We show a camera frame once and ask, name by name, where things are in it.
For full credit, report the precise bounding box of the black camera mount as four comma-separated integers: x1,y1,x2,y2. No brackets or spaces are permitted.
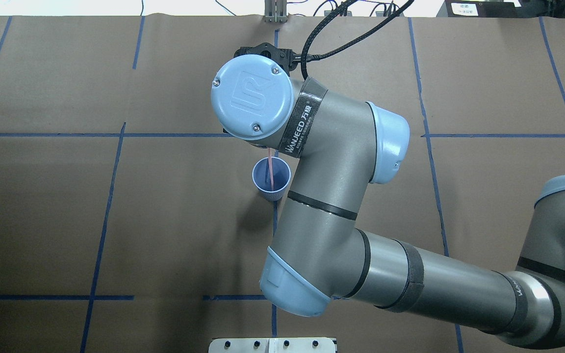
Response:
233,42,301,74

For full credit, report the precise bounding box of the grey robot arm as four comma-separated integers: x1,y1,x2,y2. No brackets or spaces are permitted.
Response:
210,54,565,350

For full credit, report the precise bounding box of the black power strip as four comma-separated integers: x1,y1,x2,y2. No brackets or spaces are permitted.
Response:
314,0,401,17

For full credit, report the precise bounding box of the black labelled box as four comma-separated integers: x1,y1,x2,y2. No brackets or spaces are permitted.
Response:
436,0,520,18

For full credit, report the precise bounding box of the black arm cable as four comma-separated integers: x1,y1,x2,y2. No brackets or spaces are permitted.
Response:
300,0,415,81

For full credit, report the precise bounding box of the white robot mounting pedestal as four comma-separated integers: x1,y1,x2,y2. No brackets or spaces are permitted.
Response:
208,337,338,353

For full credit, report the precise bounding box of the aluminium frame post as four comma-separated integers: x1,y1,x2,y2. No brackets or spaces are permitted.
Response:
263,0,288,23

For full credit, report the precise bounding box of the light blue ribbed cup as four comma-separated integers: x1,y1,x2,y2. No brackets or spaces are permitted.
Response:
252,157,292,202

